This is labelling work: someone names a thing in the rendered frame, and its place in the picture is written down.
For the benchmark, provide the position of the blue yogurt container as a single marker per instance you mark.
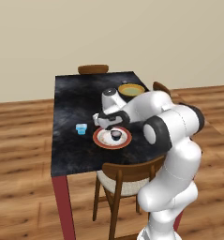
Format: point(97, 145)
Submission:
point(81, 128)

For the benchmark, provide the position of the brown wooden chair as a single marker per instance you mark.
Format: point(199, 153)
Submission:
point(93, 69)
point(161, 88)

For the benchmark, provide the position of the red rimmed white plate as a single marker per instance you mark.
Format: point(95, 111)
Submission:
point(102, 139)

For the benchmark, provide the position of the dark yogurt container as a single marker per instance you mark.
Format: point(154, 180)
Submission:
point(116, 135)

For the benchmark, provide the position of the black marble table red legs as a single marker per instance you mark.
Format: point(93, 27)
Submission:
point(72, 103)

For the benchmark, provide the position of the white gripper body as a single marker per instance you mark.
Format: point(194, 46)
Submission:
point(97, 118)

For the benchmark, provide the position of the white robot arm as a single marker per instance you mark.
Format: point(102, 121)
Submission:
point(176, 146)

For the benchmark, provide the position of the wooden chair white cushion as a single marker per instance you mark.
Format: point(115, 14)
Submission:
point(126, 175)

